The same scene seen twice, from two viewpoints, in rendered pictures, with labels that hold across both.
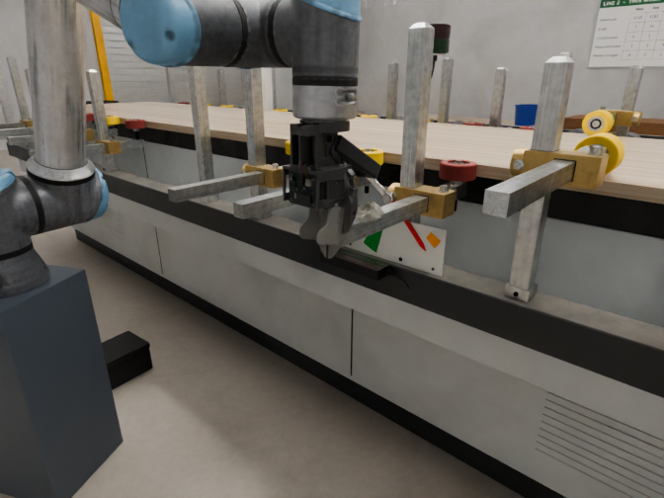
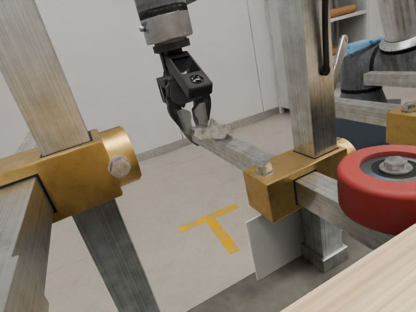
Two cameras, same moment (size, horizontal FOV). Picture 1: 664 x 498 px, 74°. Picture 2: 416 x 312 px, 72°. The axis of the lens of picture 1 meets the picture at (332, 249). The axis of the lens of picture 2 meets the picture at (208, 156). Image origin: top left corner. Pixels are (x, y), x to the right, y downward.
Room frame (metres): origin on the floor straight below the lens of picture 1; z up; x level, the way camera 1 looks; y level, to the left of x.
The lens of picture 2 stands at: (0.95, -0.50, 1.02)
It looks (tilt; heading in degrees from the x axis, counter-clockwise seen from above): 22 degrees down; 118
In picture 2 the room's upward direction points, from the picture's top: 14 degrees counter-clockwise
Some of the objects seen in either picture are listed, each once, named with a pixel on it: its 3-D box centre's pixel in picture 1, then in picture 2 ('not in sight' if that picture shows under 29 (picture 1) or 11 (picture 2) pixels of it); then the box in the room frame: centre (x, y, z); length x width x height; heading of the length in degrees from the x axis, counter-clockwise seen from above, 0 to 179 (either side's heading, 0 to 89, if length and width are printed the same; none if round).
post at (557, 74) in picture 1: (535, 207); (110, 239); (0.75, -0.35, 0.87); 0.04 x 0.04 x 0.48; 48
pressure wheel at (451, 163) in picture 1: (456, 186); (393, 223); (0.98, -0.28, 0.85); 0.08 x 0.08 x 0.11
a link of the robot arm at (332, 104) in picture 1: (326, 104); (166, 30); (0.65, 0.01, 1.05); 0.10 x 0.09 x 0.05; 48
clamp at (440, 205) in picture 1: (420, 199); (304, 175); (0.90, -0.18, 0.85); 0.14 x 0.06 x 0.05; 48
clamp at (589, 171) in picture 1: (556, 166); (51, 181); (0.73, -0.37, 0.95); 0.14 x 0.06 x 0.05; 48
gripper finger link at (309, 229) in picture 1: (313, 230); (197, 121); (0.66, 0.03, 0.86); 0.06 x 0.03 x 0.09; 138
